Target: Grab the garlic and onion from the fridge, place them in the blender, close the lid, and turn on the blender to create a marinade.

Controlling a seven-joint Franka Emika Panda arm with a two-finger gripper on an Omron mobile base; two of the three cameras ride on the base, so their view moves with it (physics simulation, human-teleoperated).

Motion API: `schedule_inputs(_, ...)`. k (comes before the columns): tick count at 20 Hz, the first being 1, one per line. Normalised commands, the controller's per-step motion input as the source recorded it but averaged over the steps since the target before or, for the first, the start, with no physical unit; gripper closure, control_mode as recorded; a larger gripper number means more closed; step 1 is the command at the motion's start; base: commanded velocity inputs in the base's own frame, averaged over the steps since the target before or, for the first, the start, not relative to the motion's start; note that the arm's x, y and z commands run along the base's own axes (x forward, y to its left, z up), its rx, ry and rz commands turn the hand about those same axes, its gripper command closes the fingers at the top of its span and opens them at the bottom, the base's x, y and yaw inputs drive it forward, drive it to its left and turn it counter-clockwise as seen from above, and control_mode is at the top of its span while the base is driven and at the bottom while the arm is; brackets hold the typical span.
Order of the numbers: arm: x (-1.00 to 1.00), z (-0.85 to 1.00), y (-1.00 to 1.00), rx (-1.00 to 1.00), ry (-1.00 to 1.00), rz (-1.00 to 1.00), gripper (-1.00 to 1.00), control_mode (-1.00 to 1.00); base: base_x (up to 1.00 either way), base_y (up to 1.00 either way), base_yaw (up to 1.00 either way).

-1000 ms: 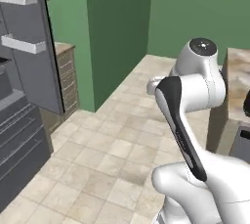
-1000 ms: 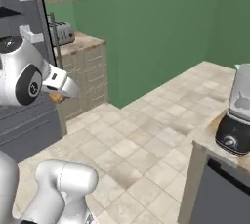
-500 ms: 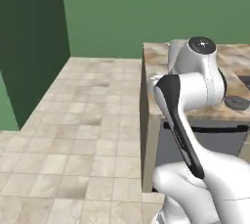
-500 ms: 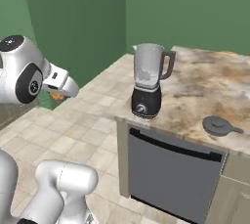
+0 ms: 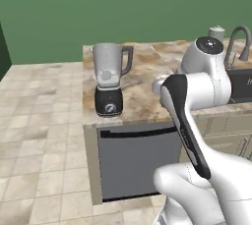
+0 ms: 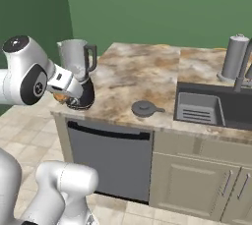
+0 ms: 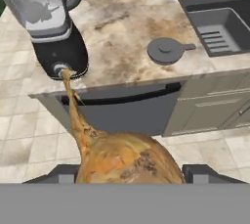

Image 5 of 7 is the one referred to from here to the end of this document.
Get black blender base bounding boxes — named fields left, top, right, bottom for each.
left=94, top=84, right=125, bottom=118

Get grey blender jar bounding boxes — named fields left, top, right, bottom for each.
left=92, top=42, right=135, bottom=89

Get grey dishwasher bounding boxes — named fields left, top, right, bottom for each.
left=95, top=122, right=183, bottom=203

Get beige cupboard door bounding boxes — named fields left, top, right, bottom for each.
left=193, top=113, right=252, bottom=159

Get dark sink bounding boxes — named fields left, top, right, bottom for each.
left=225, top=67, right=252, bottom=104

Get grey curved tap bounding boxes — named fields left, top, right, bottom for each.
left=223, top=25, right=252, bottom=70

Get black dishwasher handle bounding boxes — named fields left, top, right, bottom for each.
left=99, top=126, right=178, bottom=140

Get grey cupboard handle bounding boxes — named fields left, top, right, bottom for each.
left=238, top=136, right=251, bottom=158

